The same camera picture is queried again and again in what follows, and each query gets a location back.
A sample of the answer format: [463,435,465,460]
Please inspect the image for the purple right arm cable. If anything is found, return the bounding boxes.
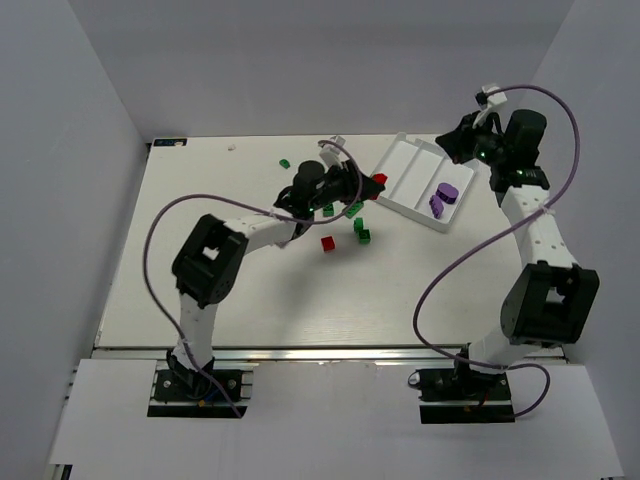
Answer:
[412,84,582,416]

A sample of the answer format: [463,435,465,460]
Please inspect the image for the purple small lego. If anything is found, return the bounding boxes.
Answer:
[429,195,444,219]

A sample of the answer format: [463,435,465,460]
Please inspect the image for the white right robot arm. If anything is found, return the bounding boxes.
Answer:
[436,109,600,374]

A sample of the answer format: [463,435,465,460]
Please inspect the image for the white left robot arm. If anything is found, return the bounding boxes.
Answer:
[168,160,384,388]

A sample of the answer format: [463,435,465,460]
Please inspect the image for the red square lego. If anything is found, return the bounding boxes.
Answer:
[321,236,336,253]

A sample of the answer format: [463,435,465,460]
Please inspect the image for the green long lego tilted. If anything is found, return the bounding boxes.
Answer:
[345,202,364,219]

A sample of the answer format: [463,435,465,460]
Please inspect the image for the blue table label left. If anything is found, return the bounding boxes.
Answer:
[152,138,188,148]

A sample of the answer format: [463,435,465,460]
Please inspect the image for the white divided tray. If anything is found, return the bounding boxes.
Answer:
[373,133,480,233]

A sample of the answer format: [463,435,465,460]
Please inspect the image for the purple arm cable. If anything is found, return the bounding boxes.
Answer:
[142,139,364,419]
[412,84,582,416]

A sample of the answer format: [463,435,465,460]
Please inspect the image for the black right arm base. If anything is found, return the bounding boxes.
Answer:
[407,362,515,425]

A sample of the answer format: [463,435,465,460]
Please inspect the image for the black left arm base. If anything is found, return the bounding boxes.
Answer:
[147,367,253,419]

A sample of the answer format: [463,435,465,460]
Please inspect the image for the red rectangular lego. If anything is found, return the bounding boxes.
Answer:
[371,173,388,185]

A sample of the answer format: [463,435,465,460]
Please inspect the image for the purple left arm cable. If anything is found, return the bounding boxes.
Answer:
[142,139,364,419]

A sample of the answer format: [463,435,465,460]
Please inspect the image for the purple round lego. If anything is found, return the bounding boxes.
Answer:
[436,182,459,205]

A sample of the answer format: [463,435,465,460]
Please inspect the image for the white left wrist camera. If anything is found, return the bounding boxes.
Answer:
[318,135,346,170]

